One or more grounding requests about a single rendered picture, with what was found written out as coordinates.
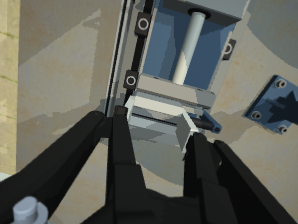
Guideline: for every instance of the grey rectangular block with slot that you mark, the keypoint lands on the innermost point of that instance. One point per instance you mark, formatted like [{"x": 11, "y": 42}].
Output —
[{"x": 156, "y": 113}]

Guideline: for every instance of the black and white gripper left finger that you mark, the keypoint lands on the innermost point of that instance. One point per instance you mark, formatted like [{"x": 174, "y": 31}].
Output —
[{"x": 32, "y": 195}]

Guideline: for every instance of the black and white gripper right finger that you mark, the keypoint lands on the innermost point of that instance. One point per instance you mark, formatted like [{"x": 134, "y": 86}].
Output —
[{"x": 243, "y": 197}]

